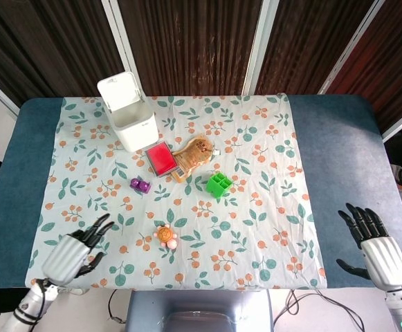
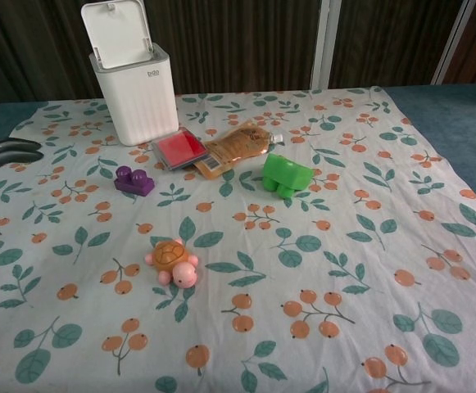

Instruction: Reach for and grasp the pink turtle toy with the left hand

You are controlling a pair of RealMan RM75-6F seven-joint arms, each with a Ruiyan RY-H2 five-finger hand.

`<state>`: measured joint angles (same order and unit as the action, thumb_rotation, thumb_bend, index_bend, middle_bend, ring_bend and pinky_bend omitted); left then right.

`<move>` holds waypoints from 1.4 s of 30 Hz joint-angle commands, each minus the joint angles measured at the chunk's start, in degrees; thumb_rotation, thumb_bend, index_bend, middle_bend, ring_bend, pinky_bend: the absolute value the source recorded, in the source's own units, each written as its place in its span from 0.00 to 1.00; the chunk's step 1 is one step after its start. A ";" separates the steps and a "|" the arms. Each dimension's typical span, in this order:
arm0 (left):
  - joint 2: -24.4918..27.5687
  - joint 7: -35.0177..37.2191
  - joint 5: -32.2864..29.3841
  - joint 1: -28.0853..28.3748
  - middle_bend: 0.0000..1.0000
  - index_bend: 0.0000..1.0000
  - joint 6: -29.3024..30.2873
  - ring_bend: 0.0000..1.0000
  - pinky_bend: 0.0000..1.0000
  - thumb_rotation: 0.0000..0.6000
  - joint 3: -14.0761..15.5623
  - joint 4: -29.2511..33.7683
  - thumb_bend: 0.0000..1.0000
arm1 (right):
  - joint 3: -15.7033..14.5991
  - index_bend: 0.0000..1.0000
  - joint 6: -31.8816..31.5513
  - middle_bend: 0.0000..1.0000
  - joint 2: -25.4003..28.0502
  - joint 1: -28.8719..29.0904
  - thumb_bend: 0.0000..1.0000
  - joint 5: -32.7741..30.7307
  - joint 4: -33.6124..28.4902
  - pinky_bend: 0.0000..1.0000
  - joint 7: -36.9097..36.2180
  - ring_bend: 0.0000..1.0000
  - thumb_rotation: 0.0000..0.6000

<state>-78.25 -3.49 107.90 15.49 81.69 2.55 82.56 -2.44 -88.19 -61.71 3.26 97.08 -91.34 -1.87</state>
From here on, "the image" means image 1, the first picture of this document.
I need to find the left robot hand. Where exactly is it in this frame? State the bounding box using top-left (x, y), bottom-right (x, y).
top-left (41, 213), bottom-right (116, 287)

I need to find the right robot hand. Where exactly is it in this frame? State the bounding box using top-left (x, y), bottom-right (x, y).
top-left (336, 203), bottom-right (402, 293)

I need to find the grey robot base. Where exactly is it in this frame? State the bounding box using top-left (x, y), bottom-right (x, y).
top-left (126, 289), bottom-right (275, 332)

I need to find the purple plastic toy block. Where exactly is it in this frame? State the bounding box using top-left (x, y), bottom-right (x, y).
top-left (129, 176), bottom-right (152, 194)

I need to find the pink plush turtle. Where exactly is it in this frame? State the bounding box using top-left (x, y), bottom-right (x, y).
top-left (153, 223), bottom-right (179, 249)

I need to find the floral patterned tablecloth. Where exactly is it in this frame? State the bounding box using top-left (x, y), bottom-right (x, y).
top-left (25, 93), bottom-right (327, 291)

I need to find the red ink pad case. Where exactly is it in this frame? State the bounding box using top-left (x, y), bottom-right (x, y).
top-left (143, 140), bottom-right (179, 178)

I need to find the white lidded trash bin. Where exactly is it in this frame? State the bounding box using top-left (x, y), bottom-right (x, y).
top-left (96, 71), bottom-right (158, 153)

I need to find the brown snack package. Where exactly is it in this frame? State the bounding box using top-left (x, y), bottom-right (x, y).
top-left (171, 136), bottom-right (221, 183)

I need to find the green plastic divided holder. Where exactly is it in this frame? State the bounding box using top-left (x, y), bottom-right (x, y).
top-left (205, 172), bottom-right (235, 199)

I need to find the brown folding screen partition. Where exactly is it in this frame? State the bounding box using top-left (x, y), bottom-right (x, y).
top-left (0, 0), bottom-right (402, 139)

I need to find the black floor cable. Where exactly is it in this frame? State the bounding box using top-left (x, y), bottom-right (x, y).
top-left (273, 288), bottom-right (366, 332)

